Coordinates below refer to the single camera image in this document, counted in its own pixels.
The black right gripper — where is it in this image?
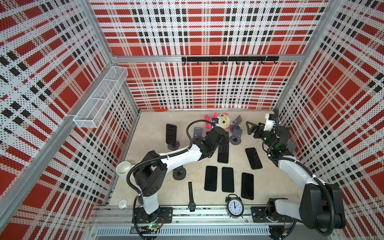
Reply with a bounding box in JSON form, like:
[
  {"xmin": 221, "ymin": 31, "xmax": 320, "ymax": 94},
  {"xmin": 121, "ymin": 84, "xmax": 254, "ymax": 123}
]
[{"xmin": 246, "ymin": 121, "xmax": 275, "ymax": 150}]

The black phone purple case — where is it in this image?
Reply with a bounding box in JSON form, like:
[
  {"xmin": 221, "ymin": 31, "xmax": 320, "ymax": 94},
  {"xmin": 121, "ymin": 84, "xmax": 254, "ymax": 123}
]
[{"xmin": 204, "ymin": 166, "xmax": 218, "ymax": 192}]

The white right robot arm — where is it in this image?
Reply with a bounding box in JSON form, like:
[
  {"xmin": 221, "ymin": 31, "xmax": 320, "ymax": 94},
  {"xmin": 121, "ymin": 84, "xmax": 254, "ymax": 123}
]
[{"xmin": 246, "ymin": 119, "xmax": 347, "ymax": 236}]

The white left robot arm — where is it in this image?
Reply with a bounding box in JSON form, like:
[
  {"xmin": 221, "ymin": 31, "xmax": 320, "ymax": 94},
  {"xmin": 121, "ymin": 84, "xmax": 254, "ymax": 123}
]
[{"xmin": 126, "ymin": 127, "xmax": 228, "ymax": 223}]

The grey phone stand centre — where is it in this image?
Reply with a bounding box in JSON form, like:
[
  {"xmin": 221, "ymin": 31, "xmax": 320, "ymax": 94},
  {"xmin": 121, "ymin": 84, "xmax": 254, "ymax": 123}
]
[{"xmin": 229, "ymin": 126, "xmax": 243, "ymax": 146}]

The grey phone stand middle back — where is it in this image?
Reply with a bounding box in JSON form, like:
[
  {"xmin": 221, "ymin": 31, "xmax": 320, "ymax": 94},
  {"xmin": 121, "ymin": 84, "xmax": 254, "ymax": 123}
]
[{"xmin": 193, "ymin": 127, "xmax": 203, "ymax": 142}]

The grey phone stand back left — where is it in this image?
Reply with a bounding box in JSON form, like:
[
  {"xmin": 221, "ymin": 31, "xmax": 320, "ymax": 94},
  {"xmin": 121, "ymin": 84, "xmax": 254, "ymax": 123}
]
[{"xmin": 168, "ymin": 141, "xmax": 180, "ymax": 151}]

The grey phone stand front left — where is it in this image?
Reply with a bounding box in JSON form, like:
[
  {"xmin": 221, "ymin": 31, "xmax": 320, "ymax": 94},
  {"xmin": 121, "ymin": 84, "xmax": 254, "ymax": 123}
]
[{"xmin": 173, "ymin": 166, "xmax": 187, "ymax": 181}]

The pink striped plush toy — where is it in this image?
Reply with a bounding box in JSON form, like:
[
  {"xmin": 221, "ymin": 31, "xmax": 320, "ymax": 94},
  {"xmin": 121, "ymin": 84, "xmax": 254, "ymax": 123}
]
[{"xmin": 204, "ymin": 113, "xmax": 232, "ymax": 130}]

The black alarm clock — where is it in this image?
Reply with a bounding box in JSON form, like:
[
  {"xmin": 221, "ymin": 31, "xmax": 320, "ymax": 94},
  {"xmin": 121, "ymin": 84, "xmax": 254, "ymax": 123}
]
[{"xmin": 225, "ymin": 194, "xmax": 245, "ymax": 219}]

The black wrist watch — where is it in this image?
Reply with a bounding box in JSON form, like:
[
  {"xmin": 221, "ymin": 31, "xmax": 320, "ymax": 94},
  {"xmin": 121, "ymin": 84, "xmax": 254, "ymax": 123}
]
[{"xmin": 188, "ymin": 182, "xmax": 196, "ymax": 212}]

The white cup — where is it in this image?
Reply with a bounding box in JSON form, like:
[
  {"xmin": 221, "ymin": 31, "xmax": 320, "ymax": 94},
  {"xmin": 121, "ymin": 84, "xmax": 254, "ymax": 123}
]
[{"xmin": 116, "ymin": 161, "xmax": 133, "ymax": 181}]

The white round puck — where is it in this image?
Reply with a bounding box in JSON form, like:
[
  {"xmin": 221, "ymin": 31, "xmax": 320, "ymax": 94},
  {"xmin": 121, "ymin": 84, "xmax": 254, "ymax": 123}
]
[{"xmin": 118, "ymin": 199, "xmax": 128, "ymax": 209}]

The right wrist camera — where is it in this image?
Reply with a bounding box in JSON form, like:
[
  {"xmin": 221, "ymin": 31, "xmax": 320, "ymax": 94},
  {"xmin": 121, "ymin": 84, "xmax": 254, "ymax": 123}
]
[{"xmin": 264, "ymin": 114, "xmax": 276, "ymax": 132}]

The black wall hook rail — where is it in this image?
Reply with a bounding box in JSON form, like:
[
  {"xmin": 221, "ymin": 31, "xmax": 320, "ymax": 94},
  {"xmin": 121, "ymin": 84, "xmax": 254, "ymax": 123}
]
[{"xmin": 181, "ymin": 56, "xmax": 280, "ymax": 63}]

